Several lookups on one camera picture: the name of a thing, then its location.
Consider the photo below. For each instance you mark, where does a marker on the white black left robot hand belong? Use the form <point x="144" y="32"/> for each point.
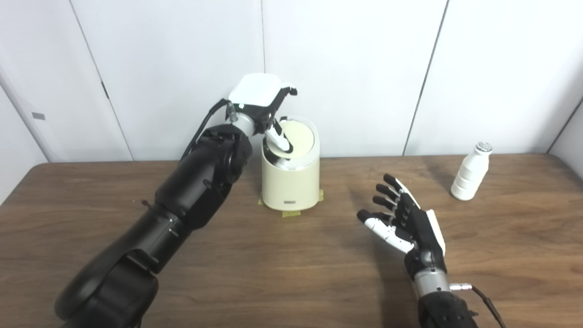
<point x="255" y="91"/>

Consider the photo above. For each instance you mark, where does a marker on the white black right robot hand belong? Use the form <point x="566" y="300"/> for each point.
<point x="423" y="237"/>

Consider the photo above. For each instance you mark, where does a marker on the cream round bin lid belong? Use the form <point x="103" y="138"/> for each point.
<point x="303" y="136"/>

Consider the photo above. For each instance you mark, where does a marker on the small white plastic bottle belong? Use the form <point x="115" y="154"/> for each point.
<point x="469" y="177"/>

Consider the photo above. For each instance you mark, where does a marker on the cream-colored bin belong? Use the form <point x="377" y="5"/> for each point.
<point x="291" y="187"/>

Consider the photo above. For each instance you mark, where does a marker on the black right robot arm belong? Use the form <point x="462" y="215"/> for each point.
<point x="444" y="310"/>

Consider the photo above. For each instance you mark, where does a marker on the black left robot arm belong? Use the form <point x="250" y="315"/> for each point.
<point x="196" y="187"/>

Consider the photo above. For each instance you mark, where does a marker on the black wall panel hinge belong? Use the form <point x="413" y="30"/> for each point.
<point x="104" y="89"/>

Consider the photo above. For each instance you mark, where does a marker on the small gray wall label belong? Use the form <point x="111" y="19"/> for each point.
<point x="38" y="115"/>

